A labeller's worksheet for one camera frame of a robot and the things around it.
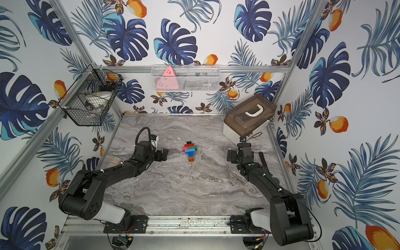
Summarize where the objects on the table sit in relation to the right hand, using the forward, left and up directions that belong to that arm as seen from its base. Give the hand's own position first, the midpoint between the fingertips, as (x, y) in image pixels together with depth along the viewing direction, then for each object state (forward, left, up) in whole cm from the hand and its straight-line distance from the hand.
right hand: (239, 151), depth 90 cm
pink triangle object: (+30, +41, +27) cm, 58 cm away
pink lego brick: (+6, +33, -7) cm, 34 cm away
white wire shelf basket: (+43, +32, +21) cm, 57 cm away
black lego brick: (+11, +31, -7) cm, 33 cm away
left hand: (+2, +46, 0) cm, 46 cm away
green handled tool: (-2, -16, -9) cm, 19 cm away
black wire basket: (+31, +85, +27) cm, 95 cm away
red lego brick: (+9, +32, -8) cm, 34 cm away
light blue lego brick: (+5, +29, -7) cm, 31 cm away
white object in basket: (+13, +75, +26) cm, 80 cm away
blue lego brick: (+2, +28, -8) cm, 30 cm away
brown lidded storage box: (+17, -6, +11) cm, 22 cm away
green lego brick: (+7, +26, -7) cm, 28 cm away
